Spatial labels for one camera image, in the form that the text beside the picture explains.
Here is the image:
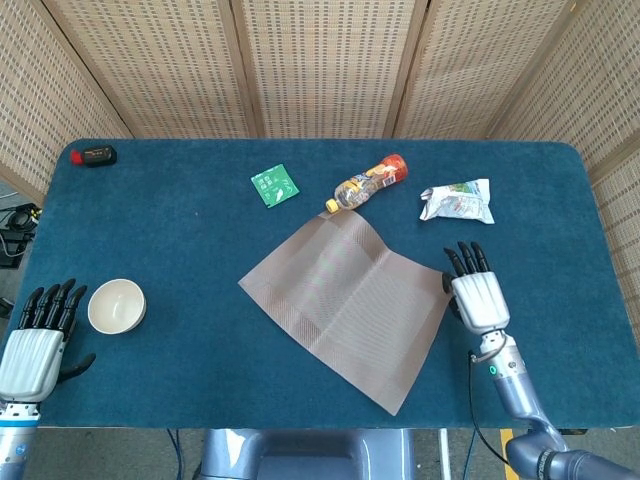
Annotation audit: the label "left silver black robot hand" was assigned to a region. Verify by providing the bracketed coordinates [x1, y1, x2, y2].
[0, 278, 97, 404]

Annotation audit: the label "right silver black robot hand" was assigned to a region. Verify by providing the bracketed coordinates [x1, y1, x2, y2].
[441, 241, 512, 334]

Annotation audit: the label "white round bowl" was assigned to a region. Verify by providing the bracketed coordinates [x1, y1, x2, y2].
[87, 278, 147, 335]

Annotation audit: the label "grey woven placemat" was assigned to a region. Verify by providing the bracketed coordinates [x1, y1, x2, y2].
[237, 211, 454, 416]

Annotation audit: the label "crumpled white snack bag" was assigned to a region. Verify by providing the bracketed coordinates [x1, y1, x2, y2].
[418, 178, 496, 225]

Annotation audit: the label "clear bottle yellow cap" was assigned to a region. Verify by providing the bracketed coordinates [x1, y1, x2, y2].
[325, 153, 409, 215]

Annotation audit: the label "blue carpet table cover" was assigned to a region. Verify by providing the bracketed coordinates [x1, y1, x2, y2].
[0, 138, 640, 430]

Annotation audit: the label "black device with red tip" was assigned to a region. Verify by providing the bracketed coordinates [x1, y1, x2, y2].
[69, 144, 119, 167]

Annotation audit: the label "blue-grey robot torso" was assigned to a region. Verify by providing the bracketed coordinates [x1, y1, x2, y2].
[197, 428, 416, 480]

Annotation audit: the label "green sachet packet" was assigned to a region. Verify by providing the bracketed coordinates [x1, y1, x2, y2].
[250, 163, 301, 210]

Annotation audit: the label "woven wooden folding screen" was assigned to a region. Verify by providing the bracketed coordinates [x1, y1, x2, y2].
[0, 0, 640, 331]

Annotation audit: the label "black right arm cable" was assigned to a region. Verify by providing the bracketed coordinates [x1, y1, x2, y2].
[466, 349, 512, 467]

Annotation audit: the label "black floor cables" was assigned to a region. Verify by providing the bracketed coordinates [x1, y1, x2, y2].
[0, 202, 41, 269]

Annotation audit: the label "blue cable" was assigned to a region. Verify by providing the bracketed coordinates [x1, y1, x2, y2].
[460, 428, 479, 480]
[167, 428, 185, 480]

